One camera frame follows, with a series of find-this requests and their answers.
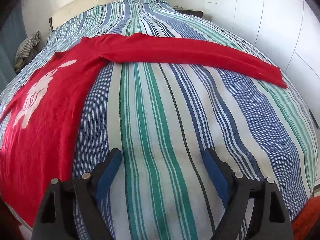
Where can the green patterned cloth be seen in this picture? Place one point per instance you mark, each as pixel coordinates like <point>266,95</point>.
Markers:
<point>18,66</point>

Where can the blue curtain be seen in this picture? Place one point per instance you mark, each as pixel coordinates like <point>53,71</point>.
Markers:
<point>15,35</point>

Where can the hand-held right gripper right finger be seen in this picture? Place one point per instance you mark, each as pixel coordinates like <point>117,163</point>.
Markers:
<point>215,173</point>

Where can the grey checked cloth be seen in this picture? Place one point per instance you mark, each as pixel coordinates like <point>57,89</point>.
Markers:
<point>27,46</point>

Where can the red knit sweater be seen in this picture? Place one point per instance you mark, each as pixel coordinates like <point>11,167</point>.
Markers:
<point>50,130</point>

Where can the white wardrobe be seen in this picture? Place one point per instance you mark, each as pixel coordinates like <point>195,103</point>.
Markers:
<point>275,30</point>

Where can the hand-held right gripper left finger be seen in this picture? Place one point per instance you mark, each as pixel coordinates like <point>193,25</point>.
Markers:
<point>110,172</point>

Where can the eyeglasses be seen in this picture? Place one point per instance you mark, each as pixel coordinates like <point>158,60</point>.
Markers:
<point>178,6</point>

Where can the striped bed blanket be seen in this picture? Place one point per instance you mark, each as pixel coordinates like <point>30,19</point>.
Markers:
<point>160,117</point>

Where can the cream padded headboard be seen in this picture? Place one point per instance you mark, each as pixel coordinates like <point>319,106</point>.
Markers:
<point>100,2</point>

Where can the orange rug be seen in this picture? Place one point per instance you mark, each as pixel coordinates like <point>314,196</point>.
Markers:
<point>307,225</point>

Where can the dark nightstand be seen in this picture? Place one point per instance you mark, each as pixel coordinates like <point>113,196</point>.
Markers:
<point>192,12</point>

